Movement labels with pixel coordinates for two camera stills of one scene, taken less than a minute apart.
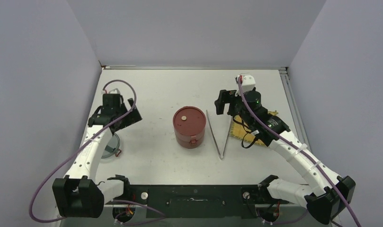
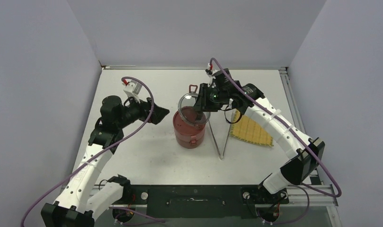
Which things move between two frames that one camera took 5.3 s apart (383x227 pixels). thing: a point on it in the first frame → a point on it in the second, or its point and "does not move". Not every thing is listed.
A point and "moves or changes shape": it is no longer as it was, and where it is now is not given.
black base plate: [197, 201] does not move
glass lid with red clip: [112, 147] moves or changes shape
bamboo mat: [238, 130] does not move
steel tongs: [215, 138] does not move
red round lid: [189, 120] does not move
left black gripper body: [130, 118] → [136, 110]
